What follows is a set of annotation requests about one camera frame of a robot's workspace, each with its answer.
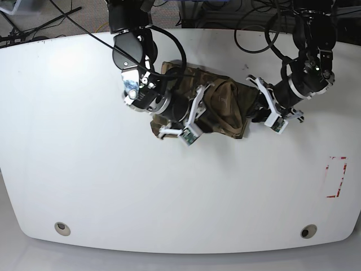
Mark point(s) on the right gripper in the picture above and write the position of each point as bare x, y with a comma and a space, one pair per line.
177, 109

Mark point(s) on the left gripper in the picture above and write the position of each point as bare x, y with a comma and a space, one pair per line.
283, 97

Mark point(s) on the camouflage T-shirt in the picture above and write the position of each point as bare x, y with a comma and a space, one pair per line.
226, 103

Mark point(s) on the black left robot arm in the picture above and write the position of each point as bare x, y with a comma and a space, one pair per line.
310, 72

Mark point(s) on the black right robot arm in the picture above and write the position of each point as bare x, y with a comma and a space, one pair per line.
135, 53

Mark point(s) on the red tape rectangle marking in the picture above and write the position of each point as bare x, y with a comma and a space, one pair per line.
334, 176

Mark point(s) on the black tripod on floor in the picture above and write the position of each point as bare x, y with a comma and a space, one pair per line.
24, 21

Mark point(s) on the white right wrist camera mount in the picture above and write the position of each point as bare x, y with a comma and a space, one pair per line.
190, 131

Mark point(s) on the right table cable grommet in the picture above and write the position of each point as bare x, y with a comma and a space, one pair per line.
308, 231

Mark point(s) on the table cable grommet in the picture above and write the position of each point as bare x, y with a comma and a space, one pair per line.
62, 229
308, 231

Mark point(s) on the left table cable grommet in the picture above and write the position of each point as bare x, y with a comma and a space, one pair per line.
62, 229

